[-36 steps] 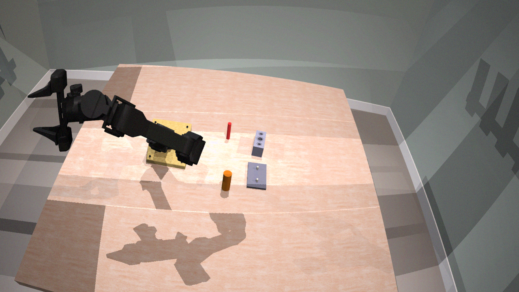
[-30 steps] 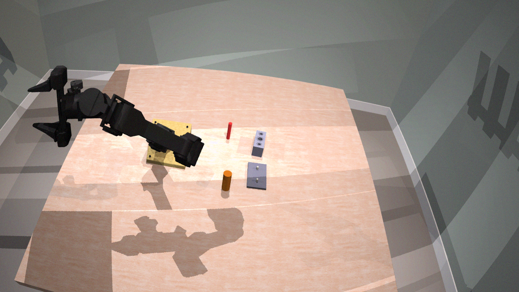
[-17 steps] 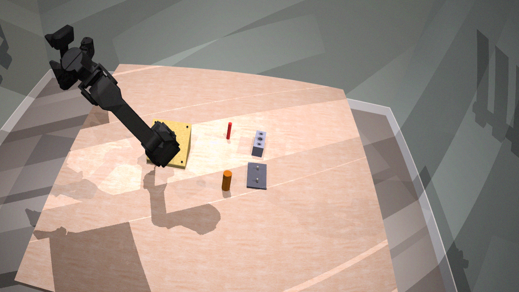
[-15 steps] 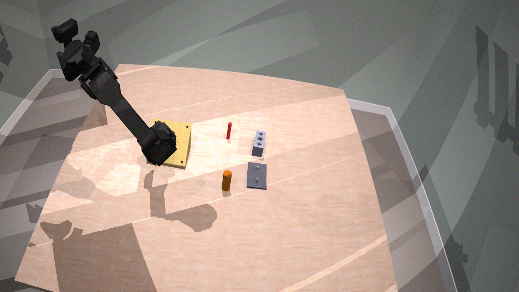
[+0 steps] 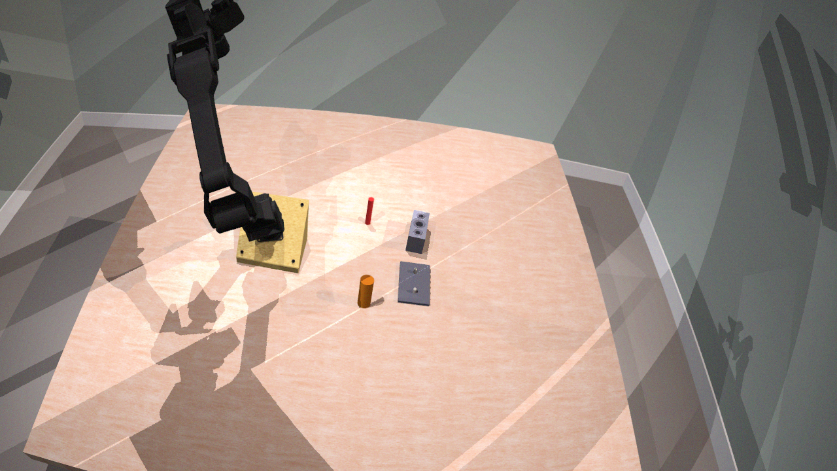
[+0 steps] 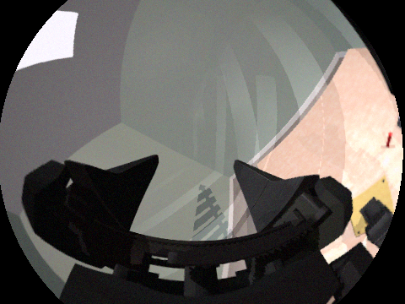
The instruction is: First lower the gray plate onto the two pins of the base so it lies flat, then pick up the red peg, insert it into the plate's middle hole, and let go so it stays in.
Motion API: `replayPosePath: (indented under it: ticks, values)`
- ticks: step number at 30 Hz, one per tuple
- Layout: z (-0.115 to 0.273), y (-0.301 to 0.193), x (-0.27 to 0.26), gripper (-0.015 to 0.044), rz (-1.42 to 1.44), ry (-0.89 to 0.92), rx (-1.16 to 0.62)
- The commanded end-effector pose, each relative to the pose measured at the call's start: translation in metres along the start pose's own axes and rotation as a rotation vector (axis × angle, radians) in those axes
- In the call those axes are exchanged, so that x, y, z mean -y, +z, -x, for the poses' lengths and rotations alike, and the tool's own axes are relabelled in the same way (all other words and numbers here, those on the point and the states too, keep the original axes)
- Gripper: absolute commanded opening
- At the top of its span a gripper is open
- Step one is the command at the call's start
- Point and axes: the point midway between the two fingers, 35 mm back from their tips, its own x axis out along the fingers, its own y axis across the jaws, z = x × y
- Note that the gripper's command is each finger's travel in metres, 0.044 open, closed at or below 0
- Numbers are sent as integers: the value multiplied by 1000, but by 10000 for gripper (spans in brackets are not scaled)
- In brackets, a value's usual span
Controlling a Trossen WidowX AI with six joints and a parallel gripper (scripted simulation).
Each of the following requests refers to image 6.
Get red peg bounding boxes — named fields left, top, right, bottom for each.
left=386, top=133, right=392, bottom=146

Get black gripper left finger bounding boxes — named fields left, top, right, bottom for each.
left=64, top=155, right=159, bottom=231

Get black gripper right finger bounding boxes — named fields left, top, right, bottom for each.
left=234, top=160, right=320, bottom=233

